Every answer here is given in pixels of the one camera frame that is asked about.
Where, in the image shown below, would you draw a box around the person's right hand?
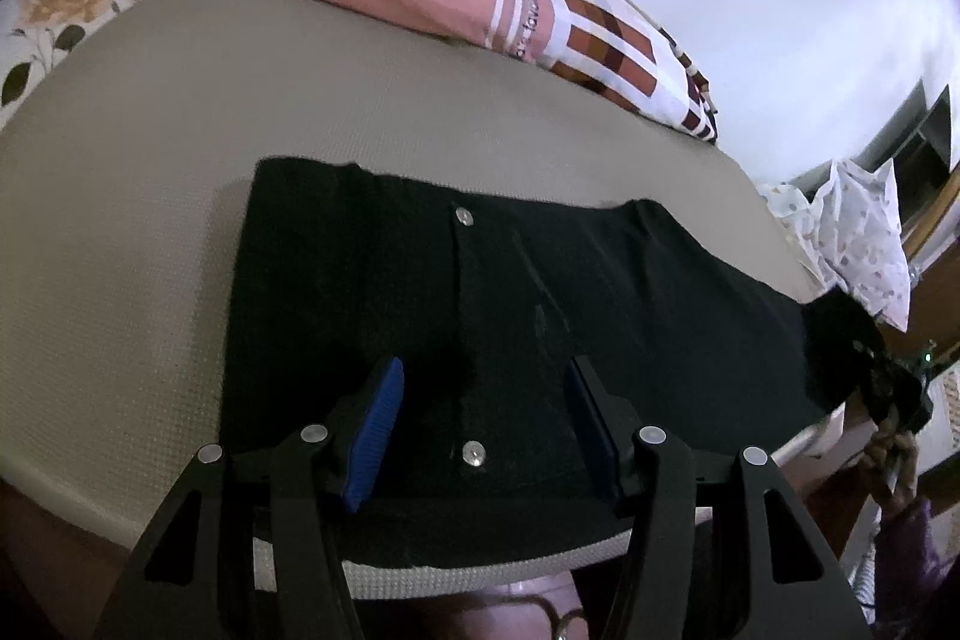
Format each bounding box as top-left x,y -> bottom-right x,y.
861,419 -> 918,518

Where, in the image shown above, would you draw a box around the dark wall shelf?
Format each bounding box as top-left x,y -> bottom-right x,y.
857,83 -> 952,205

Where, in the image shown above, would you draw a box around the black pants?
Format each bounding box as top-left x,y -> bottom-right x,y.
220,158 -> 884,569

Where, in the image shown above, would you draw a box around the white woven basket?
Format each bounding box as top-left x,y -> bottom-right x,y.
916,362 -> 958,473

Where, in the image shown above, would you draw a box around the beige mattress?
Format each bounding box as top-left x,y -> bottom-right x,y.
2,0 -> 817,548

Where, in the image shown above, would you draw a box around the floral white pillow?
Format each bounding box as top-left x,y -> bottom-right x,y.
0,0 -> 137,125

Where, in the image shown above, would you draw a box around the white patterned bedsheet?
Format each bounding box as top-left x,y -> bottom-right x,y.
758,159 -> 911,331

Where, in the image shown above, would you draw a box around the pink plaid pillow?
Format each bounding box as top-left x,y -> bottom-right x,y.
320,0 -> 718,145

